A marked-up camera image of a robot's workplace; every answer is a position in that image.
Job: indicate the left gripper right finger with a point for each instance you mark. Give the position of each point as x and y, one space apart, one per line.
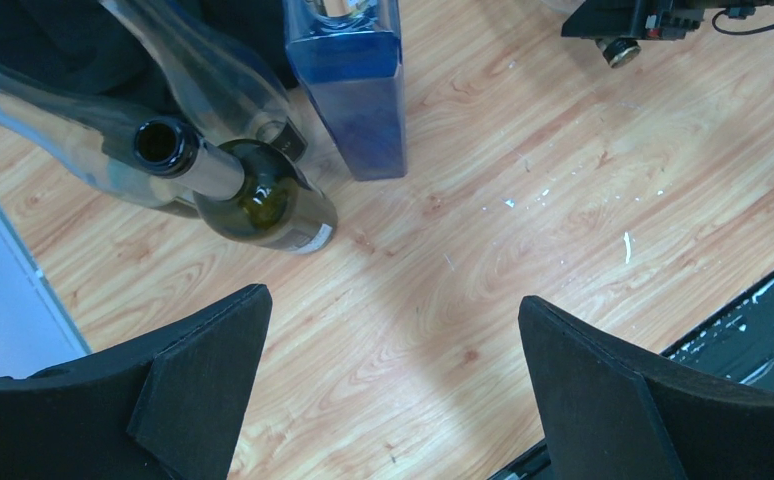
613 410

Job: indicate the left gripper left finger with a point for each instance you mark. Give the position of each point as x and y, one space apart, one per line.
168 404

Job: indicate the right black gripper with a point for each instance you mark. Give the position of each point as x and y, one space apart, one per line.
632 19

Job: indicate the dark green wine bottle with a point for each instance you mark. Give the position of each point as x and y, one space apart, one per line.
245 190

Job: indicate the blue bottle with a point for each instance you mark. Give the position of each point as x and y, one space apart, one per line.
348 57

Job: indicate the clear bottle black cap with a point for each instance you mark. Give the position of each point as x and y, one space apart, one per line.
618 52

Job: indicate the clear bottle with dark label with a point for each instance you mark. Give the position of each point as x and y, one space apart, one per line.
220 85

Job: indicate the black crumpled cloth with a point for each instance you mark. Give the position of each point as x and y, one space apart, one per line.
79 47

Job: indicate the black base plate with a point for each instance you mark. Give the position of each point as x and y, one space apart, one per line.
736 343

